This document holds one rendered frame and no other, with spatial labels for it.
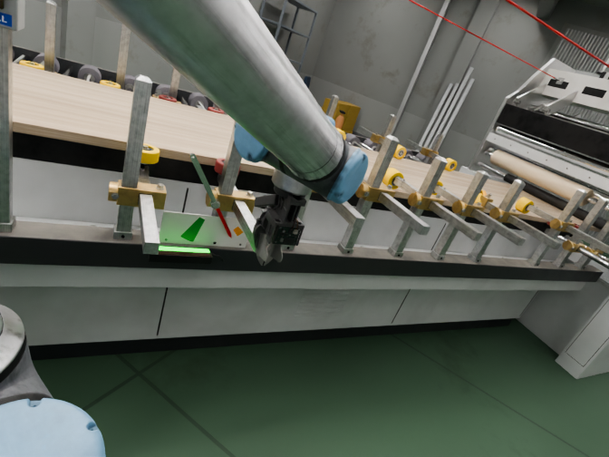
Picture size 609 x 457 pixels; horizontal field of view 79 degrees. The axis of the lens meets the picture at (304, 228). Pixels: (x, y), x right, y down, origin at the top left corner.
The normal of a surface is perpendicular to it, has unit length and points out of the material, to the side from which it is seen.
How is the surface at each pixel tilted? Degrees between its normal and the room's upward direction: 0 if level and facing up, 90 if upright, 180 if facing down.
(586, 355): 90
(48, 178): 90
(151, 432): 0
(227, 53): 107
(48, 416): 5
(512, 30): 90
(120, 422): 0
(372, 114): 90
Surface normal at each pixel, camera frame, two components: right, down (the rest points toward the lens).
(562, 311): -0.87, -0.08
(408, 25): -0.47, 0.22
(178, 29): 0.26, 0.90
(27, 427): 0.38, -0.81
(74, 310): 0.39, 0.51
